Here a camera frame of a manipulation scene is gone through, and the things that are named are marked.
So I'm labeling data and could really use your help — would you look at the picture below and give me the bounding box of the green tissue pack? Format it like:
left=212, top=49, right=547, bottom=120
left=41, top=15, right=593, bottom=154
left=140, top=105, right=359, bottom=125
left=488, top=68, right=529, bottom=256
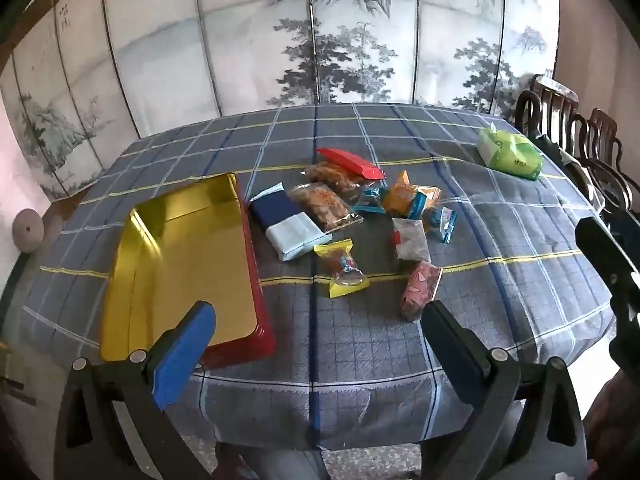
left=476, top=123, right=546, bottom=181

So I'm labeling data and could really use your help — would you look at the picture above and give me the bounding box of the teal snack packet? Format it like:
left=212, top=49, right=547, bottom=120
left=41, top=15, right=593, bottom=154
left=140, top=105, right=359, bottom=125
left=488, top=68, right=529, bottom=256
left=354, top=186, right=388, bottom=214
left=425, top=206, right=458, bottom=243

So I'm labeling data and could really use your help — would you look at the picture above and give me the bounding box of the yellow candy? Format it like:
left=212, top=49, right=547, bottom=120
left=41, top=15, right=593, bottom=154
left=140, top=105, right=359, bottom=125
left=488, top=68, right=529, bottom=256
left=314, top=239, right=371, bottom=299

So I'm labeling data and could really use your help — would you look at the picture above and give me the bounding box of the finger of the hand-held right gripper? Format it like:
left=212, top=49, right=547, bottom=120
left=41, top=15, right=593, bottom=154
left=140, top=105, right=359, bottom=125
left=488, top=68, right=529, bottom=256
left=575, top=217, right=640, bottom=306

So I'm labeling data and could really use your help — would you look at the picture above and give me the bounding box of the round stone disc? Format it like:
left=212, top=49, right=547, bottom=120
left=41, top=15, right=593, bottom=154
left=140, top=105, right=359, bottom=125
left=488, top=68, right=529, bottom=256
left=12, top=208, right=45, bottom=252

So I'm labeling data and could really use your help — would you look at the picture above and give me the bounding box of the ink painted folding screen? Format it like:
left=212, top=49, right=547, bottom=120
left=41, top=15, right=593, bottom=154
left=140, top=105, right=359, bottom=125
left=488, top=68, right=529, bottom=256
left=0, top=0, right=561, bottom=201

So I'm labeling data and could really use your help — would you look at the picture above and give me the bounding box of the person's right forearm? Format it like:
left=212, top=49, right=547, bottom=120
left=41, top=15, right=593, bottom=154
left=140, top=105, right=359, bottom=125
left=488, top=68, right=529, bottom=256
left=585, top=360, right=640, bottom=480

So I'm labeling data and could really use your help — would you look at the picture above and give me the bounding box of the clear bag of peanuts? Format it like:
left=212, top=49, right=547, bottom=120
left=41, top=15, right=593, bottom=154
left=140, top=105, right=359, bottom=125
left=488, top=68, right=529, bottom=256
left=302, top=162, right=363, bottom=197

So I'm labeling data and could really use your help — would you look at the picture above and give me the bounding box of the navy and white packet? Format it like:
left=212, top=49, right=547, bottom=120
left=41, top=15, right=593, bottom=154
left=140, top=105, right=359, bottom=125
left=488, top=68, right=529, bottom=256
left=248, top=185, right=333, bottom=262

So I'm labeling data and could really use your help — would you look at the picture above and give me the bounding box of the gold and red tin tray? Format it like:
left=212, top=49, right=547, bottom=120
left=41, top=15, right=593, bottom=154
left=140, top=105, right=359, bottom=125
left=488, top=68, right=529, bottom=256
left=100, top=172, right=277, bottom=371

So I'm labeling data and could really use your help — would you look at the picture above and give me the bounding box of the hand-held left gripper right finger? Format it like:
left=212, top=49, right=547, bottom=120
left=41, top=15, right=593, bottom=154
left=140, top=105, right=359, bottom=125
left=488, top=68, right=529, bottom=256
left=420, top=300, right=588, bottom=480

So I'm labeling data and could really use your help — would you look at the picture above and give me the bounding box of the red snack packet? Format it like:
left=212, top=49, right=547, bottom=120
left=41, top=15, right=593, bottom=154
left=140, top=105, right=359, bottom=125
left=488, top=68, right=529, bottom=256
left=316, top=148, right=387, bottom=181

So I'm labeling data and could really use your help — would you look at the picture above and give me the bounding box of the dark carved wooden chair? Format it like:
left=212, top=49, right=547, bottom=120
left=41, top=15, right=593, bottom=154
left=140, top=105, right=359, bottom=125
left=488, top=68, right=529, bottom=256
left=515, top=74, right=581, bottom=146
left=570, top=107, right=640, bottom=213

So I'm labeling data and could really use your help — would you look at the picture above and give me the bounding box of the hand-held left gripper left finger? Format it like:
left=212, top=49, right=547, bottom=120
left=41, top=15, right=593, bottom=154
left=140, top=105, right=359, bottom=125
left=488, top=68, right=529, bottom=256
left=54, top=301, right=217, bottom=480

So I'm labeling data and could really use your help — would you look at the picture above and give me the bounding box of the clear bag of orange crackers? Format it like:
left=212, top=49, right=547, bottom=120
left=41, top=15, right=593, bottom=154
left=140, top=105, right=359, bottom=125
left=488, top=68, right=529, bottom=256
left=287, top=182, right=363, bottom=233

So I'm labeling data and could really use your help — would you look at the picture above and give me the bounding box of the clear bag of dark leaves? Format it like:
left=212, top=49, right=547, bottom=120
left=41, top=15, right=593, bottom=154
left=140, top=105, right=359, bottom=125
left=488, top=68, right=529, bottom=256
left=391, top=217, right=432, bottom=262

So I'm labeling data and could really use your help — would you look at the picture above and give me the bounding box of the orange snack packet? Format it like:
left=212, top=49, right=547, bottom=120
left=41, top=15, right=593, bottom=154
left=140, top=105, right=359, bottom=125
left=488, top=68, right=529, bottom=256
left=382, top=171, right=442, bottom=219

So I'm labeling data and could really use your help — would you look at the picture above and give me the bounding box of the pink snack packet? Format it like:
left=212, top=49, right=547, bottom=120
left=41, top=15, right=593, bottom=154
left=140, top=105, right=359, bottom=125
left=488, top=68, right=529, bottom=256
left=398, top=260, right=443, bottom=322

